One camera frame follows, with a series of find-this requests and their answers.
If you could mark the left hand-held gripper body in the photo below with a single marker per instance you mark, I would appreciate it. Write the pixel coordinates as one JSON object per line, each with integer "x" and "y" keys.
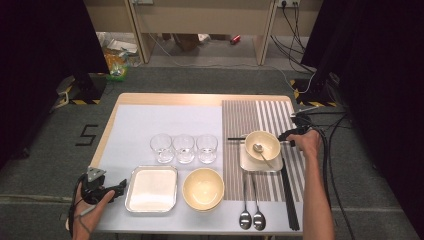
{"x": 95, "y": 191}

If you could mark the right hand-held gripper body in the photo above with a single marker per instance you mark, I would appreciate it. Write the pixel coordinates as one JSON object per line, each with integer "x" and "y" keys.
{"x": 301, "y": 121}

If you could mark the silver metal spoon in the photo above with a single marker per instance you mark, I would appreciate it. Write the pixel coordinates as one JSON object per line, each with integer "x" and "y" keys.
{"x": 245, "y": 220}
{"x": 258, "y": 147}
{"x": 259, "y": 221}

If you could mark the thin black chopstick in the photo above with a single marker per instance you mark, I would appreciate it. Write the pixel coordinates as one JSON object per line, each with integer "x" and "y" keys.
{"x": 236, "y": 138}

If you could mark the bundle of black chopsticks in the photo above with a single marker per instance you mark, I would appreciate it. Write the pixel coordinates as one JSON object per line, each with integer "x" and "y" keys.
{"x": 290, "y": 200}

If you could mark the person's right hand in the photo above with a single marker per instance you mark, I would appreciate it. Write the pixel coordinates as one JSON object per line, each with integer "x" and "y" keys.
{"x": 308, "y": 143}

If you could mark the person's left hand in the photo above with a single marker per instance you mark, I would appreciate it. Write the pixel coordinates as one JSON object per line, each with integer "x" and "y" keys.
{"x": 88, "y": 220}

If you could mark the black stand base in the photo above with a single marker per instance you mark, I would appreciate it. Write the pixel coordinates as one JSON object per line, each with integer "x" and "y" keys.
{"x": 88, "y": 88}
{"x": 315, "y": 95}

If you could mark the clear drinking glass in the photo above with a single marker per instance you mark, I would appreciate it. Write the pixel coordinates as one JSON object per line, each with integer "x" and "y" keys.
{"x": 162, "y": 148}
{"x": 207, "y": 148}
{"x": 184, "y": 148}

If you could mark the striped woven placemat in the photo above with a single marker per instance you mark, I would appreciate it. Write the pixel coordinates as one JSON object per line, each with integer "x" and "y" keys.
{"x": 233, "y": 120}

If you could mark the black curtain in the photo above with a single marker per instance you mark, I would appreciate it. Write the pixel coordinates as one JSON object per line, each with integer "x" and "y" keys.
{"x": 40, "y": 66}
{"x": 383, "y": 83}

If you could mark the small red object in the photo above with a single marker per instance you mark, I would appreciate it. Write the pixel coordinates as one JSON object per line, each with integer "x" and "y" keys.
{"x": 235, "y": 39}

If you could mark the green plastic wrapper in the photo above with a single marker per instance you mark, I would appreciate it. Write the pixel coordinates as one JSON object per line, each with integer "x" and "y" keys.
{"x": 117, "y": 75}

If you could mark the yellow snack bag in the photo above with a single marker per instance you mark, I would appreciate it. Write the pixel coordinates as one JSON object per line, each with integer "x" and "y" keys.
{"x": 115, "y": 61}

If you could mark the white crumpled paper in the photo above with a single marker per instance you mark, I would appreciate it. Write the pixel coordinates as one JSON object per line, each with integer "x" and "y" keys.
{"x": 204, "y": 37}

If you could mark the brown bag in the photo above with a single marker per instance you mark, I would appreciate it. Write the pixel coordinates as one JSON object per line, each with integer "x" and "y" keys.
{"x": 186, "y": 41}

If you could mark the clear plastic bag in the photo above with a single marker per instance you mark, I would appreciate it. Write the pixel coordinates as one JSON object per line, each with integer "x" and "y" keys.
{"x": 121, "y": 45}

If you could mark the beige wooden desk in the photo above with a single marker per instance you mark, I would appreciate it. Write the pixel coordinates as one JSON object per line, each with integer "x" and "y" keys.
{"x": 200, "y": 16}

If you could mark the white wall socket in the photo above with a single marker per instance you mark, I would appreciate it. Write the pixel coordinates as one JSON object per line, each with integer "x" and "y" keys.
{"x": 289, "y": 2}

